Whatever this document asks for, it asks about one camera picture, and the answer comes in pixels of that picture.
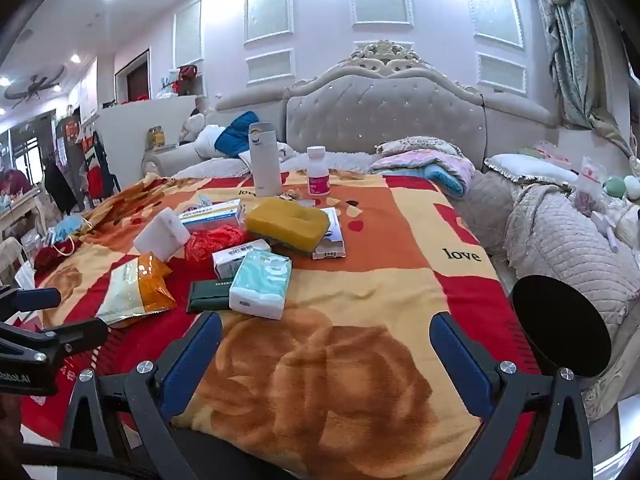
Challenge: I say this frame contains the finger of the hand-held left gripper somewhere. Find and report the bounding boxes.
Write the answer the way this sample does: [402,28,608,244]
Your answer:
[0,285,62,318]
[30,316,109,361]

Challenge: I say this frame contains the black hanging jacket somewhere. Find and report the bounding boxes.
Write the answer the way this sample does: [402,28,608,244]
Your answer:
[44,157,81,216]

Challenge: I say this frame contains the flat white box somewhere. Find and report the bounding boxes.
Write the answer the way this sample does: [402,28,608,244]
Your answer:
[311,207,347,260]

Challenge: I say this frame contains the floral beige cushion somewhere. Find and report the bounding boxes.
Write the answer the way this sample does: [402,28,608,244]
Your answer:
[375,136,463,157]

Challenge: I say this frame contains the ceiling fan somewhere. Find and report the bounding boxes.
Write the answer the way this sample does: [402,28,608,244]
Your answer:
[5,72,66,103]

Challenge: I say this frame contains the white foam block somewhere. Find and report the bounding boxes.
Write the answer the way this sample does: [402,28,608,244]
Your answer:
[133,208,192,262]

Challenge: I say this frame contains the green patterned curtain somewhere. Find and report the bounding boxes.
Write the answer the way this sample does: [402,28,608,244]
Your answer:
[532,0,640,156]

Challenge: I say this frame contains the white thermos bottle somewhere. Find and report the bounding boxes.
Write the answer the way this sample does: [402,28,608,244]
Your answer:
[248,121,283,198]

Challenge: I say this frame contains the white soft pillow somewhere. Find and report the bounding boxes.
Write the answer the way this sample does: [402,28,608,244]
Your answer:
[192,125,226,158]

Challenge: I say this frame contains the clear plastic wrapper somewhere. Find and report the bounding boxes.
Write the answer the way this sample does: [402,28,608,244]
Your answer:
[279,189,316,207]

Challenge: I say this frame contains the blue jacket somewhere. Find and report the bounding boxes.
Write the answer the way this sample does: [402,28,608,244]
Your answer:
[215,111,261,158]

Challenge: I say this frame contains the green white plush toy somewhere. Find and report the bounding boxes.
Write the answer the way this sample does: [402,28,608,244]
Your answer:
[602,175,640,200]

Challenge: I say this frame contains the red orange printed blanket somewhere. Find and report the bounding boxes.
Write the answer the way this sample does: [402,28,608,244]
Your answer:
[20,170,546,480]

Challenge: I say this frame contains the yellow sponge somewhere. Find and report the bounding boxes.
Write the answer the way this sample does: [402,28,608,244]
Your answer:
[245,197,331,253]

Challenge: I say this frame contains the white pill bottle pink label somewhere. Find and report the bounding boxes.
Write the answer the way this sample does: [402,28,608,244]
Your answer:
[306,146,331,197]

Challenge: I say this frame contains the teal tissue pack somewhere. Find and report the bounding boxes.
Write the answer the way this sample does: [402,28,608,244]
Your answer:
[229,249,292,321]

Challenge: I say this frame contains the brown door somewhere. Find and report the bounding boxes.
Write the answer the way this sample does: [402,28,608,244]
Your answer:
[125,52,151,103]

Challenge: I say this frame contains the beige quilted bedspread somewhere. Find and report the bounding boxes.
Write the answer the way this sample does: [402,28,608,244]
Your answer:
[450,170,640,421]

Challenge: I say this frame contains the light blue folded blanket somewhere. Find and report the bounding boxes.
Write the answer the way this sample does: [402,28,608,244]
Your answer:
[395,167,463,198]

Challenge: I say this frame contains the stack of folded blankets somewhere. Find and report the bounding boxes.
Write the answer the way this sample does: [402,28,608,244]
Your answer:
[367,152,476,191]

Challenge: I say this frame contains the black round disc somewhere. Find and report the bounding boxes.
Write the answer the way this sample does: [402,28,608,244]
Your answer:
[510,275,613,378]

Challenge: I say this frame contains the beige tufted headboard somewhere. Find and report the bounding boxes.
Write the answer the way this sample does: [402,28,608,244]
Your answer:
[215,40,561,171]

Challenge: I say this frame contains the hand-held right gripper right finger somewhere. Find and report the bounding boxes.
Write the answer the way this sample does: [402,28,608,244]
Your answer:
[429,311,596,480]

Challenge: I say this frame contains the blue face mask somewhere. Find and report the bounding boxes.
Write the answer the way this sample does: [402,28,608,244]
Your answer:
[50,215,96,243]

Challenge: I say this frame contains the white barcode box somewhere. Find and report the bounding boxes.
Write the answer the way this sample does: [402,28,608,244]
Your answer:
[212,239,273,279]

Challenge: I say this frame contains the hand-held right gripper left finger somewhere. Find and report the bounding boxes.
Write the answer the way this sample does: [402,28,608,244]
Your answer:
[57,310,223,480]

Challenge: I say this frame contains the white ruffled pillow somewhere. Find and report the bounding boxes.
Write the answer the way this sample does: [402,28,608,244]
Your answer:
[484,154,581,186]

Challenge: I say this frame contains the dark green pack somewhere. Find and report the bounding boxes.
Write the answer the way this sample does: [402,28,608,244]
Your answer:
[186,277,236,315]

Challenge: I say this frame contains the orange white snack bag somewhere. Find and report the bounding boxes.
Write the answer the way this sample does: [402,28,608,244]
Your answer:
[95,255,178,328]

